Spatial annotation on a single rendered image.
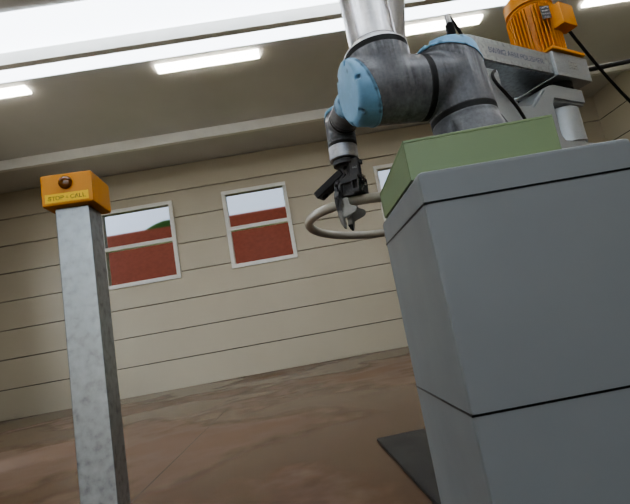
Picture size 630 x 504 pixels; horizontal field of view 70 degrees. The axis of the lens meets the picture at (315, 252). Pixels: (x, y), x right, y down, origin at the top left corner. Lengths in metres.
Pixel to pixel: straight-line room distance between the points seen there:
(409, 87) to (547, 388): 0.64
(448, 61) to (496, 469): 0.81
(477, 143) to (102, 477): 1.06
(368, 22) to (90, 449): 1.13
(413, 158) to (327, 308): 7.15
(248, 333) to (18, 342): 3.97
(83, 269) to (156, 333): 7.28
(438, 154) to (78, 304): 0.87
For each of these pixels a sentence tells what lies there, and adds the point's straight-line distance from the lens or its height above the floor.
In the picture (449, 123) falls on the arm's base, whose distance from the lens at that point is 1.06.
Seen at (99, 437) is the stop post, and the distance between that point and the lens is 1.18.
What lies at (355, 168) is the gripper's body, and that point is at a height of 1.05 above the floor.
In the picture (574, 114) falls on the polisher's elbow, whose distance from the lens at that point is 2.64.
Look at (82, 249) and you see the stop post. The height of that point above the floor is 0.89.
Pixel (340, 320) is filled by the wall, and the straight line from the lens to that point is 7.98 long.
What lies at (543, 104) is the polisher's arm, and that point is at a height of 1.43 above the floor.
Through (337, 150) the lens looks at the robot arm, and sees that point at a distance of 1.39.
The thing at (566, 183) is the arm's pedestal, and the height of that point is 0.78.
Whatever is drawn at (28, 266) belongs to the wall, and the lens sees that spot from 9.47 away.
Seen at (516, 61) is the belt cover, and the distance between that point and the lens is 2.39.
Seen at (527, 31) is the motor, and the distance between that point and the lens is 2.80.
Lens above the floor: 0.61
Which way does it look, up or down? 9 degrees up
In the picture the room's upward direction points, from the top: 10 degrees counter-clockwise
